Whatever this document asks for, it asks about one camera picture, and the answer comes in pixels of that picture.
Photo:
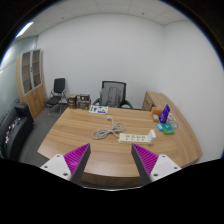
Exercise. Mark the purple standing box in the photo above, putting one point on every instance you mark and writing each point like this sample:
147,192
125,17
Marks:
164,115

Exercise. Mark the white charger plug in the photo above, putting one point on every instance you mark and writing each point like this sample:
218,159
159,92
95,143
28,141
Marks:
151,136

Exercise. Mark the black leather sofa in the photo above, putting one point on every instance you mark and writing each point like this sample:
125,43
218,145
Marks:
14,131

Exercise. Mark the black visitor chair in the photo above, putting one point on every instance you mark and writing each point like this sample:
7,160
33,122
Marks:
57,94

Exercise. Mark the brown cardboard boxes stack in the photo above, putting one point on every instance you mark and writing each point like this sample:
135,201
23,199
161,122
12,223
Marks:
79,101

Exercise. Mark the ceiling light strip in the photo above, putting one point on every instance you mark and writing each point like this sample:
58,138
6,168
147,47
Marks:
24,29

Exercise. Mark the grey mesh office chair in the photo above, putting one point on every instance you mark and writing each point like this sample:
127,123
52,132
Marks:
113,94

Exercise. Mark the green small box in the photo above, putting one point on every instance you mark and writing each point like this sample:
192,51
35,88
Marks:
169,132

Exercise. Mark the white power strip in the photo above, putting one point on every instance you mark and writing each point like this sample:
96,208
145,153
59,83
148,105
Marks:
133,138

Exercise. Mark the wooden office desk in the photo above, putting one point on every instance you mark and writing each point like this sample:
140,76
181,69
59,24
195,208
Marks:
109,136

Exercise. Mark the orange box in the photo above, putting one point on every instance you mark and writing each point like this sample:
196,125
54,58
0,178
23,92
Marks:
156,111

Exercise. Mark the white printed card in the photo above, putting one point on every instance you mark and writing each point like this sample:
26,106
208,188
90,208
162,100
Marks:
98,109

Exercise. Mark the teal small box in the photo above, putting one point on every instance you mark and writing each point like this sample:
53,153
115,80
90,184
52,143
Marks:
165,126

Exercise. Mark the wooden glass-door cabinet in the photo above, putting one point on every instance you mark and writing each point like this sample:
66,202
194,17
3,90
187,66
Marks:
30,81

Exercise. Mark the wooden side cabinet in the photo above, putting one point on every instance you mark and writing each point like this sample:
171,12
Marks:
153,99

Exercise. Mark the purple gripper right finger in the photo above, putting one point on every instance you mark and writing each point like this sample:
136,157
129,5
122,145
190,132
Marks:
152,167

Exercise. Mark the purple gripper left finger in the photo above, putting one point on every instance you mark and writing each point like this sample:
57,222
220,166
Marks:
69,166

